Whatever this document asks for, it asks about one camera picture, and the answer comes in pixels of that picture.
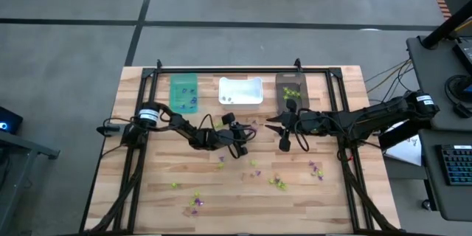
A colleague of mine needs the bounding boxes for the grey metal table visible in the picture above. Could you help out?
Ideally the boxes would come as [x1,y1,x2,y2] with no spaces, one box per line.
[0,131,61,235]

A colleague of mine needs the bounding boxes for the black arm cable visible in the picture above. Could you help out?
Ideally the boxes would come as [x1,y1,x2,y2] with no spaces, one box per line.
[293,108,355,154]
[191,112,259,160]

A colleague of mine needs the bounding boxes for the dark laptop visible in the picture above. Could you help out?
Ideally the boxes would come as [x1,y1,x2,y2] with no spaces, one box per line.
[452,36,472,75]

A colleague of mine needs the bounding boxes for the grey side desk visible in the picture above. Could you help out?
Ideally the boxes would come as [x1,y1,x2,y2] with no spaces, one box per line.
[406,35,472,132]
[417,128,472,223]

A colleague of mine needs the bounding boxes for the black power adapter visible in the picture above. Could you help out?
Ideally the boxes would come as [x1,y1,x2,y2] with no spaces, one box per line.
[452,103,472,119]

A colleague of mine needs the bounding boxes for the green translucent plastic bin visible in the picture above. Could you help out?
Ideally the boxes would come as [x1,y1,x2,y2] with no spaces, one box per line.
[168,72,200,114]

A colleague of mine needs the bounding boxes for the white paper sheet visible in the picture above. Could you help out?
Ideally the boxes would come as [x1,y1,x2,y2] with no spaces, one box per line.
[383,132,423,167]

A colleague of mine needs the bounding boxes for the blue backlit keyboard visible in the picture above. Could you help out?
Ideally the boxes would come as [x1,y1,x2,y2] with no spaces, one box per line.
[437,144,472,187]

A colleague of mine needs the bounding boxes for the black aluminium table frame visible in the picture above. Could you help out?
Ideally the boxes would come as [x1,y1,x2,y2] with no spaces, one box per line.
[79,58,403,236]

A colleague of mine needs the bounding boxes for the grey translucent plastic bin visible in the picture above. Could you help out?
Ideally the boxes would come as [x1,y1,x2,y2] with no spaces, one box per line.
[274,72,311,117]

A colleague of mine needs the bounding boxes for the white plastic bin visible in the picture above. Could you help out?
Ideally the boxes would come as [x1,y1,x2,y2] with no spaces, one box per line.
[218,76,265,111]

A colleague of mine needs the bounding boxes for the black diagonal pole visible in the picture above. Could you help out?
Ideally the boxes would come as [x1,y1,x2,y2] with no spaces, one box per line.
[421,0,472,50]

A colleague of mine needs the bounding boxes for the black floor cable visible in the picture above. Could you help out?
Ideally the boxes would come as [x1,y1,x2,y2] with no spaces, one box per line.
[364,58,416,106]

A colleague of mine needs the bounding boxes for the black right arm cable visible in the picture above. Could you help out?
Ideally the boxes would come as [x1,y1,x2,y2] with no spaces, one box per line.
[293,108,355,154]

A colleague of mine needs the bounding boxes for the yellow floor cable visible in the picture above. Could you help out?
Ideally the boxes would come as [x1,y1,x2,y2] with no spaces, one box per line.
[364,60,412,95]

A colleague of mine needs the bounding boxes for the black round coiled device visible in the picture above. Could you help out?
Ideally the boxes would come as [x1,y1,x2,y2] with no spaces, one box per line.
[444,74,472,105]

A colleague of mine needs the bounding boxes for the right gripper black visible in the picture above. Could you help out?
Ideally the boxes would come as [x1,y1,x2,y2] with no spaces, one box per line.
[265,98,325,153]

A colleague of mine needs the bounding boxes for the black diagonal beam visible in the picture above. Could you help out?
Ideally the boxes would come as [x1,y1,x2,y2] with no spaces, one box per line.
[378,119,423,151]

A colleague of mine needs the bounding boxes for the black device with blue light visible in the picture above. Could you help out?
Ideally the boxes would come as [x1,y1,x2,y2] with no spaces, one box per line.
[0,105,24,136]

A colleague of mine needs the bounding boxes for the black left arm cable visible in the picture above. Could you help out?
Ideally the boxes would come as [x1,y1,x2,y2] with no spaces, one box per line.
[191,112,259,160]

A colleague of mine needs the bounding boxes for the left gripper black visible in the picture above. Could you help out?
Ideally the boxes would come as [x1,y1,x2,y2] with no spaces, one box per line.
[201,111,258,159]

